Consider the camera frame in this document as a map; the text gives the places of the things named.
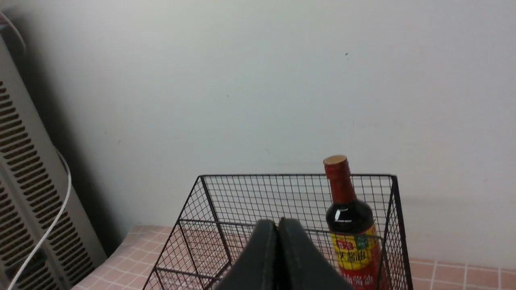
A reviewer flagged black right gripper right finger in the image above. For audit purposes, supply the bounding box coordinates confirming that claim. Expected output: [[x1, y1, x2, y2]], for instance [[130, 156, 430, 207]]
[[277, 218, 353, 290]]

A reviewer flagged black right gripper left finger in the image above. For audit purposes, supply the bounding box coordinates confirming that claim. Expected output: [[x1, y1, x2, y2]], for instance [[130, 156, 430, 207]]
[[217, 220, 278, 290]]

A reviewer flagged soy sauce bottle red cap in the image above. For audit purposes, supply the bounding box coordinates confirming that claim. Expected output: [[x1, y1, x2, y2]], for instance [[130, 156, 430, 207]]
[[323, 155, 388, 290]]

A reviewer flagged white slatted air conditioner unit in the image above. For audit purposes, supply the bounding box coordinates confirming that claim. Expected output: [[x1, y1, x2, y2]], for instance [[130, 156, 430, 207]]
[[0, 23, 106, 290]]

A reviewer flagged black wire mesh shelf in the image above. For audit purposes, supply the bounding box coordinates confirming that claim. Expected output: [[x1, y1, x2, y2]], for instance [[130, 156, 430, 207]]
[[143, 173, 414, 290]]

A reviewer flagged white cable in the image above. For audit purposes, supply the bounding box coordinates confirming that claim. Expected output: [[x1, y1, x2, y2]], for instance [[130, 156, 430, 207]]
[[0, 11, 72, 290]]

